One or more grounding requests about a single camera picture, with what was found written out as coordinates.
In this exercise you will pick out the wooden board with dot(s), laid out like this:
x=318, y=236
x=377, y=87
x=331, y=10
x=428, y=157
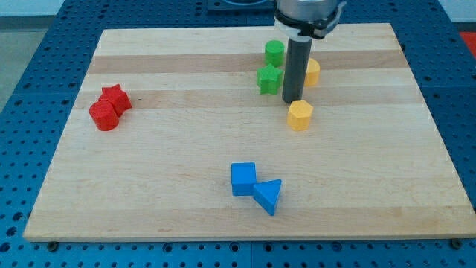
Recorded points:
x=371, y=166

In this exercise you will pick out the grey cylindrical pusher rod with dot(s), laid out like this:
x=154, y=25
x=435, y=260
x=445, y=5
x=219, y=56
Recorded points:
x=297, y=58

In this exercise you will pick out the green star block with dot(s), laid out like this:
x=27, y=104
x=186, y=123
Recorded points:
x=269, y=79

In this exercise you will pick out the yellow half-hidden block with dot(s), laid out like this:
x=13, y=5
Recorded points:
x=312, y=73

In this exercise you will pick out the red star block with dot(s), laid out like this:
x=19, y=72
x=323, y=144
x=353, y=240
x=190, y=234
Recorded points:
x=118, y=98

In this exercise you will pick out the blue cube block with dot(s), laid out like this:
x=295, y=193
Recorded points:
x=243, y=178

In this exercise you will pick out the blue triangle block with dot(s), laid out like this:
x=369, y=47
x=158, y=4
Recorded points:
x=267, y=194

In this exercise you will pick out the green cylinder block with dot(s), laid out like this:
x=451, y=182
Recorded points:
x=274, y=53

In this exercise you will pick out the yellow hexagon block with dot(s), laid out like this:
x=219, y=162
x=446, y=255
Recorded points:
x=299, y=115

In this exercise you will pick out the red cylinder block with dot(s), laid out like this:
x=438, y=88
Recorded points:
x=103, y=115

